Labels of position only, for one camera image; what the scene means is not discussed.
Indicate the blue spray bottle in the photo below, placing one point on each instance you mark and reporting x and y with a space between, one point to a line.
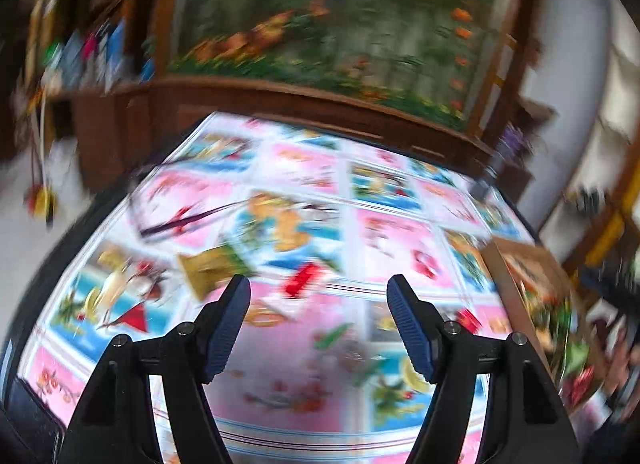
147 71

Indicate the grey purple flashlight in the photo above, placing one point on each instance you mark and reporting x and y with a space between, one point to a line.
500 158

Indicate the red snack packet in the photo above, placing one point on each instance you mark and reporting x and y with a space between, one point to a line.
469 320

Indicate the blue box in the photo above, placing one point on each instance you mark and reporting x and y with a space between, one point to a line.
116 51

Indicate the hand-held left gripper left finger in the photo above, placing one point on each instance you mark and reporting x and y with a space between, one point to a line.
227 324

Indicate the printed plastic tablecloth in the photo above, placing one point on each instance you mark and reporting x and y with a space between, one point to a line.
310 384

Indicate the wooden cabinet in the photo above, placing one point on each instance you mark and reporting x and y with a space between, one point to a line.
250 98

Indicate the green plastic item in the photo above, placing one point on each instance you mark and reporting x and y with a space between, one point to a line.
52 51

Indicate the glass display artificial plants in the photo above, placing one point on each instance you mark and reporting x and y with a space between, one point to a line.
350 33

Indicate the green grey shelf item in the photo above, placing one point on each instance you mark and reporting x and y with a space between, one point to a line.
587 199

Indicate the gold green snack packet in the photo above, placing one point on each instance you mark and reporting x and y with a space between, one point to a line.
210 271

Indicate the purple eyeglasses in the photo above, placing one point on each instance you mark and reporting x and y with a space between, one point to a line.
175 226

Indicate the black rectangular object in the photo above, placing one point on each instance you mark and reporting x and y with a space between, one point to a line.
25 424

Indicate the yellow red cleaning tool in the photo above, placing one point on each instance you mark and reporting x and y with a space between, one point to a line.
42 201

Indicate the white red small packet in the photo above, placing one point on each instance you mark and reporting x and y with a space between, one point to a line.
300 281

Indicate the blue plastic bag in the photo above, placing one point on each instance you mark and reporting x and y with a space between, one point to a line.
70 56

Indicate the brown cardboard box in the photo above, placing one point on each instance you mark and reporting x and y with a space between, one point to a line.
510 284

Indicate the small green candy packet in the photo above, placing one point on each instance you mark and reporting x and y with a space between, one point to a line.
332 335

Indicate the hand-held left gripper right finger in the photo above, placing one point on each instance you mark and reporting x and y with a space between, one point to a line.
410 329

